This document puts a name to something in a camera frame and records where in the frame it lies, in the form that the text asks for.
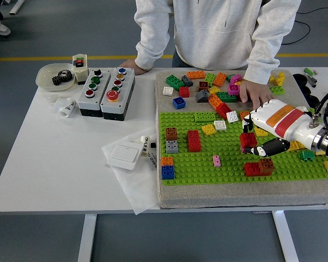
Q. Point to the black metal gear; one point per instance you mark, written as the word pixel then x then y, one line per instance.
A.
pixel 62 78

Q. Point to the grey foam mat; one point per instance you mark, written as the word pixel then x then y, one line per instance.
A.
pixel 235 195

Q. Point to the black round cup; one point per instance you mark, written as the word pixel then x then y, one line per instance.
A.
pixel 299 77
pixel 307 90
pixel 313 101

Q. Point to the magenta square toy brick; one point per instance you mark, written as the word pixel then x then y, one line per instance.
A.
pixel 235 79
pixel 233 89

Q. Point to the red square toy brick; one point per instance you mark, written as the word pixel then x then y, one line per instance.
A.
pixel 248 139
pixel 184 92
pixel 223 110

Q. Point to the lime long flat brick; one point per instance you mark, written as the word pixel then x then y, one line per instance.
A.
pixel 205 117

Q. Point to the person's right hand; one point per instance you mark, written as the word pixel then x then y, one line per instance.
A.
pixel 129 65

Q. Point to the white labelled tube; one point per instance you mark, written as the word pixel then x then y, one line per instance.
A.
pixel 145 142

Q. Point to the grey emergency-stop control box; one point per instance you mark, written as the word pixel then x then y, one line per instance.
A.
pixel 127 82

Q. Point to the white desk foot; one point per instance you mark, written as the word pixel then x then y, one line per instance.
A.
pixel 15 5

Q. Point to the red six-stud toy brick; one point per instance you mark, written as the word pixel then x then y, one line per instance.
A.
pixel 194 141

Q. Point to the white four-stud toy brick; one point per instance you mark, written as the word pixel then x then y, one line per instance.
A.
pixel 303 108
pixel 232 116

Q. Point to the cream plastic bowl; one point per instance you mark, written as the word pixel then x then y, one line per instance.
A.
pixel 45 79

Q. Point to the long orange toy brick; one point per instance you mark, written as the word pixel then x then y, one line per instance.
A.
pixel 220 79
pixel 244 115
pixel 196 75

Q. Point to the dark grey sloped brick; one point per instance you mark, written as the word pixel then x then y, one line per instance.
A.
pixel 187 81
pixel 203 96

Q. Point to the white flat square brick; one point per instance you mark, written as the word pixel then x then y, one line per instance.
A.
pixel 168 91
pixel 220 125

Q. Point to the blue square toy brick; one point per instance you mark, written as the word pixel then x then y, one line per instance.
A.
pixel 179 102
pixel 168 172

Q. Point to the long red toy brick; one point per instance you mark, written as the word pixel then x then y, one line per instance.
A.
pixel 251 169

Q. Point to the small pink toy brick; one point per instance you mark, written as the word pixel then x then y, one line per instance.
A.
pixel 216 161

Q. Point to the grey square toy brick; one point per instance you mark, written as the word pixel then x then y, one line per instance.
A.
pixel 172 146

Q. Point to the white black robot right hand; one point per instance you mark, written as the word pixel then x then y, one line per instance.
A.
pixel 284 120

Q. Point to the white wall switch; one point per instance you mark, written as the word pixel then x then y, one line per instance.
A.
pixel 125 155

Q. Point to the white pipe fitting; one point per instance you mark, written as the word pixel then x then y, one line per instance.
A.
pixel 68 107

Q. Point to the white table leg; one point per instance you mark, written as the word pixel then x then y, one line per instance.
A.
pixel 87 240
pixel 285 237

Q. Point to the small black cap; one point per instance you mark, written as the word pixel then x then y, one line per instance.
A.
pixel 153 145

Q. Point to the green studded baseplate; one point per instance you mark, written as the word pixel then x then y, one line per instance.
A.
pixel 202 170

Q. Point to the orange six-stud toy brick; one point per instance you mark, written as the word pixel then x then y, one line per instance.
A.
pixel 214 100

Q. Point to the white translucent sheet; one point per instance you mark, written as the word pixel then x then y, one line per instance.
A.
pixel 136 191

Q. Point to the long green toy brick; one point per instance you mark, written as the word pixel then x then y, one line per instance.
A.
pixel 227 97
pixel 175 82

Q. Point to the grey four-button control box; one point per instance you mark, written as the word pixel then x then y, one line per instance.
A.
pixel 85 103

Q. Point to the person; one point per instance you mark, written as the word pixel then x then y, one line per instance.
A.
pixel 216 30
pixel 0 27

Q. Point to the cream small switch box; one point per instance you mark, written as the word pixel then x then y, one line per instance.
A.
pixel 80 72

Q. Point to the lime green toy brick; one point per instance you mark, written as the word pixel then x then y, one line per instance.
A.
pixel 210 79

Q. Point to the grey metal small tool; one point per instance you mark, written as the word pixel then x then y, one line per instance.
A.
pixel 312 81

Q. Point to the long lime toy brick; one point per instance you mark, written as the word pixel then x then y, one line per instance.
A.
pixel 277 90

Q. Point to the person's left hand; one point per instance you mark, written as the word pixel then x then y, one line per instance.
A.
pixel 257 92

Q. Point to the small yellow toy brick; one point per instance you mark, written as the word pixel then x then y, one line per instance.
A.
pixel 319 153

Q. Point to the orange square toy brick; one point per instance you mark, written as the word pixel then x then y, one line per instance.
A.
pixel 167 161

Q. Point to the small dark green brick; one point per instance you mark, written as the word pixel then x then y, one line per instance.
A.
pixel 229 77
pixel 307 155

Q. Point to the dark red square brick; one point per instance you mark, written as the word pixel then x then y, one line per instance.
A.
pixel 203 86

